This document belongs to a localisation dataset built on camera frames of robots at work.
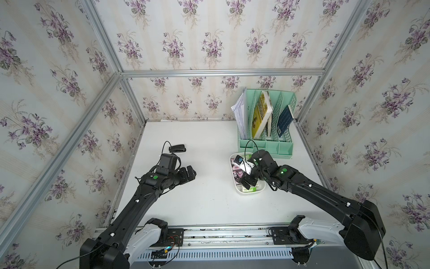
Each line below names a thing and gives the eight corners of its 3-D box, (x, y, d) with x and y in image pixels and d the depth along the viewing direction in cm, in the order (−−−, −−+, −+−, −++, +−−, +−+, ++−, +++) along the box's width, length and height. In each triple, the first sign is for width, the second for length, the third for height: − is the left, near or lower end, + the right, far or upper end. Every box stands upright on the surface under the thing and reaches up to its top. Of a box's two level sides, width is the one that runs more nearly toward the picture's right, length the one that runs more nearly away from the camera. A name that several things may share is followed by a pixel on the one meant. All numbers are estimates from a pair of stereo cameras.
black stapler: (169, 152, 104) (168, 150, 102) (170, 148, 107) (169, 145, 104) (186, 151, 105) (185, 148, 103) (186, 147, 107) (185, 144, 105)
